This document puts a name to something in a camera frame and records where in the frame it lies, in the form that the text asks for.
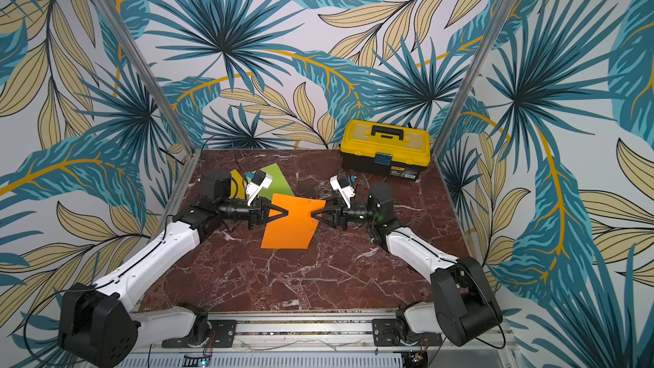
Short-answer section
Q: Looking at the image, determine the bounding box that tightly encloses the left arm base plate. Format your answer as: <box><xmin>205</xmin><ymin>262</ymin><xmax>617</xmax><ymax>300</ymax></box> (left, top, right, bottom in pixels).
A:
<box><xmin>162</xmin><ymin>320</ymin><xmax>237</xmax><ymax>349</ymax></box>

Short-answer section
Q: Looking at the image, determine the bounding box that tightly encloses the aluminium front rail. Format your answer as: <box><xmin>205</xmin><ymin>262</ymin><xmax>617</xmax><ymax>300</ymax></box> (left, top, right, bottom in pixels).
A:
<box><xmin>76</xmin><ymin>311</ymin><xmax>519</xmax><ymax>356</ymax></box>

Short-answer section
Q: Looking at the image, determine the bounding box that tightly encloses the yellow black toolbox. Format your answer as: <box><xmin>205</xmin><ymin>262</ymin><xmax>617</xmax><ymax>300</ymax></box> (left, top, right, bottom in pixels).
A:
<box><xmin>340</xmin><ymin>120</ymin><xmax>431</xmax><ymax>182</ymax></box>

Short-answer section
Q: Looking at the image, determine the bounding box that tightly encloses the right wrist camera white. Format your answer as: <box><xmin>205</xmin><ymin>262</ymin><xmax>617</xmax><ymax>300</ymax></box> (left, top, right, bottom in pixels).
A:
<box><xmin>330</xmin><ymin>174</ymin><xmax>355</xmax><ymax>209</ymax></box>

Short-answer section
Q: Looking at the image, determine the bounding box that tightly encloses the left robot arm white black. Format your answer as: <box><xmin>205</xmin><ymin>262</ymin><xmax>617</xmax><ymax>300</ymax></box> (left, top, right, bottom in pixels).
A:
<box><xmin>58</xmin><ymin>170</ymin><xmax>288</xmax><ymax>367</ymax></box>

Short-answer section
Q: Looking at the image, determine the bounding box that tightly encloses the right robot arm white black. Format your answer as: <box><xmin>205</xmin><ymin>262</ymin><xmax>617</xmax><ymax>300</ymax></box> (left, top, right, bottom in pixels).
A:
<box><xmin>311</xmin><ymin>182</ymin><xmax>503</xmax><ymax>347</ymax></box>

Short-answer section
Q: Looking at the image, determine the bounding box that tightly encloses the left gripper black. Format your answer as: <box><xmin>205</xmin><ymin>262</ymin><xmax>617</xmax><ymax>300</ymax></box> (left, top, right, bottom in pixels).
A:
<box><xmin>218</xmin><ymin>195</ymin><xmax>289</xmax><ymax>230</ymax></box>

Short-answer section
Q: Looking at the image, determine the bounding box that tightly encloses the orange paper sheet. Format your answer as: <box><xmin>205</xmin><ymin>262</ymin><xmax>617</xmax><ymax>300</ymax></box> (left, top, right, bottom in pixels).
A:
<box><xmin>261</xmin><ymin>194</ymin><xmax>325</xmax><ymax>250</ymax></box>

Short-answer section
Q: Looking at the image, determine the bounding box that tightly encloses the yellow paper sheet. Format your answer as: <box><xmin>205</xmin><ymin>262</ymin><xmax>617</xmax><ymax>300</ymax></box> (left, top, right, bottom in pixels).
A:
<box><xmin>230</xmin><ymin>170</ymin><xmax>247</xmax><ymax>199</ymax></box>

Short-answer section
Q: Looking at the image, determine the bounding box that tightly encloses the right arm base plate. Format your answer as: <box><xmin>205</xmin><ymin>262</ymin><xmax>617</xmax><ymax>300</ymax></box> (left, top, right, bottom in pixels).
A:
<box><xmin>372</xmin><ymin>318</ymin><xmax>444</xmax><ymax>347</ymax></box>

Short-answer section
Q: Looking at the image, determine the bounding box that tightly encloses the green paper sheet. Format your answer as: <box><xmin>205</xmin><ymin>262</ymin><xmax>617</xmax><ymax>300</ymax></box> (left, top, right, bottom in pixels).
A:
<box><xmin>259</xmin><ymin>163</ymin><xmax>294</xmax><ymax>199</ymax></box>

